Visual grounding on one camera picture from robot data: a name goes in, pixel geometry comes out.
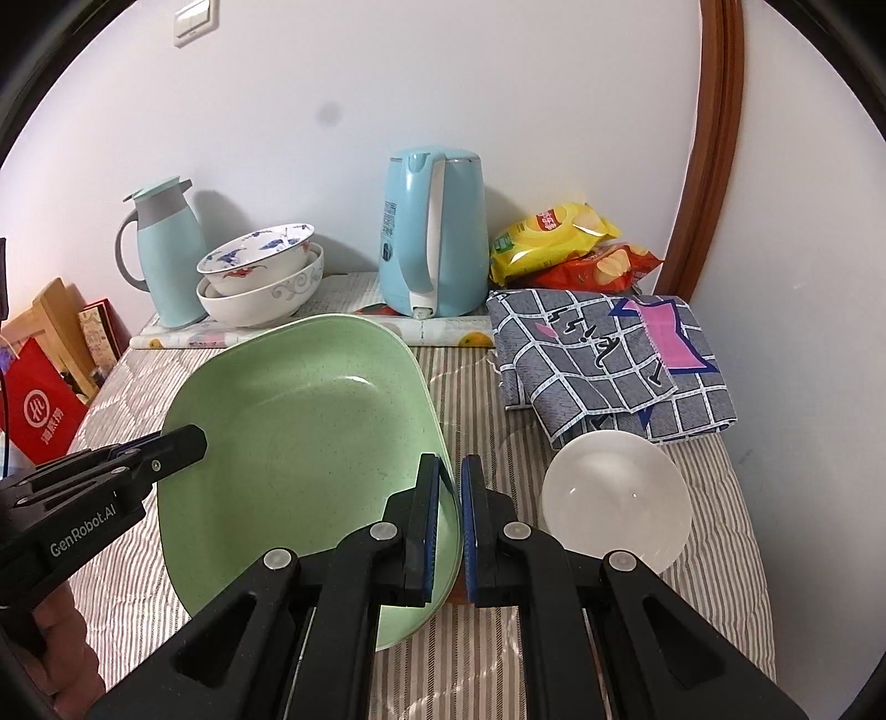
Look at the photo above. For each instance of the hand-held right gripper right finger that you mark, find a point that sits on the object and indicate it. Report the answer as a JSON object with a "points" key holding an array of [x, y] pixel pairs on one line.
{"points": [[472, 533]]}

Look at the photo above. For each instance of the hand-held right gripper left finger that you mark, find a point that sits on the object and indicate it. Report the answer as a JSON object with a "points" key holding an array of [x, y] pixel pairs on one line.
{"points": [[430, 526]]}

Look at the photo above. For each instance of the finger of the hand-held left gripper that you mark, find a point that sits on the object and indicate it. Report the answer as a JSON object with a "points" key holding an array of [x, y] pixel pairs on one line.
{"points": [[131, 444], [176, 446]]}

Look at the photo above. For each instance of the green plate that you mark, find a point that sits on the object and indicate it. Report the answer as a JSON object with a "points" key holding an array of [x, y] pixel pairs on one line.
{"points": [[297, 429]]}

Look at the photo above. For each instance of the person's left hand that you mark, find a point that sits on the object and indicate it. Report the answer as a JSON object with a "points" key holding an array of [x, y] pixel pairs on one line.
{"points": [[66, 658]]}

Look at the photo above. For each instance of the red paper bag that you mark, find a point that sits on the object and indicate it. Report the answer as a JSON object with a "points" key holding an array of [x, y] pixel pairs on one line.
{"points": [[41, 408]]}

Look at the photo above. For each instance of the patterned gift box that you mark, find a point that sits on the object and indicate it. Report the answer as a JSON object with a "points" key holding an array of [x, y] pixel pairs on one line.
{"points": [[100, 339]]}

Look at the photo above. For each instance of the brown paper bag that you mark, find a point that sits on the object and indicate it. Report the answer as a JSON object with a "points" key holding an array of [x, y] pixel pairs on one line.
{"points": [[59, 311]]}

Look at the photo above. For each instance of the white bowl with grey swirls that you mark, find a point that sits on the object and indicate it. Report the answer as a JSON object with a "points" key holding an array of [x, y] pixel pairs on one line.
{"points": [[273, 306]]}

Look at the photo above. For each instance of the light blue thermos jug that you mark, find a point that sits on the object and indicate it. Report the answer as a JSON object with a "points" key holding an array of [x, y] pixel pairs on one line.
{"points": [[169, 270]]}

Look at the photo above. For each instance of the floral table mat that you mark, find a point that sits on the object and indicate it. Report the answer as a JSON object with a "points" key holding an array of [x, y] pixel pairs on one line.
{"points": [[446, 332]]}

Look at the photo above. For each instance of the blue and red patterned bowl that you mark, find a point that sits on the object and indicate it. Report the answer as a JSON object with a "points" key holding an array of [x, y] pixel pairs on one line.
{"points": [[259, 266]]}

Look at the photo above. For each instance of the folded grey checkered cloth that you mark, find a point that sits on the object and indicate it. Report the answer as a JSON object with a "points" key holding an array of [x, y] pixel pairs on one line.
{"points": [[588, 367]]}

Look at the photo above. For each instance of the light blue electric kettle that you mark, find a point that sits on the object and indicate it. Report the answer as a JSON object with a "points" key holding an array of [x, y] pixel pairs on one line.
{"points": [[457, 235]]}

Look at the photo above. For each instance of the red chip bag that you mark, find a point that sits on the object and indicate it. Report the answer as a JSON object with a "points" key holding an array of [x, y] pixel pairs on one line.
{"points": [[602, 271]]}

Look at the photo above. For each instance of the yellow chip bag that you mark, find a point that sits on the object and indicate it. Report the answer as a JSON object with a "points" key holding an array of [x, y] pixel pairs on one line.
{"points": [[547, 242]]}

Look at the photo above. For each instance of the white light switch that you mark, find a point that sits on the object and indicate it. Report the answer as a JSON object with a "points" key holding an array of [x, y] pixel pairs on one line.
{"points": [[197, 17]]}

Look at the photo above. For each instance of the wooden door frame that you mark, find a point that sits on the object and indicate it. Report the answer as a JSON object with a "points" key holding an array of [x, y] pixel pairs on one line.
{"points": [[716, 104]]}

